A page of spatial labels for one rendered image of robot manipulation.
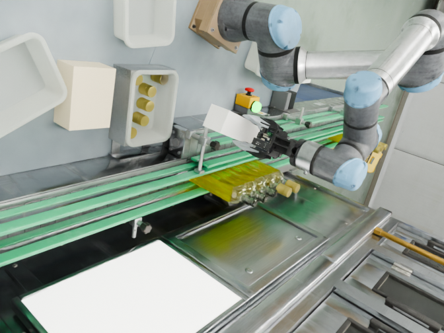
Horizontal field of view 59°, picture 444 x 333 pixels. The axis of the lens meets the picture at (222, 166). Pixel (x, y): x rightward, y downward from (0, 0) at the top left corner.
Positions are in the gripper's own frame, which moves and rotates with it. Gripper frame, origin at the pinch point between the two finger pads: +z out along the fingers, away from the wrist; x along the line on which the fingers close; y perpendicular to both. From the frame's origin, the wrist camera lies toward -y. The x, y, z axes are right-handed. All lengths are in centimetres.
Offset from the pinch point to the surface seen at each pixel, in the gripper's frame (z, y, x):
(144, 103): 28.9, 10.2, 3.8
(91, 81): 26.8, 31.1, 3.6
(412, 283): -50, -51, 24
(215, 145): 8.4, -2.9, 7.0
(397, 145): 90, -607, -86
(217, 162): 13.4, -14.8, 12.6
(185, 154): 20.7, -6.7, 14.0
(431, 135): 47, -596, -116
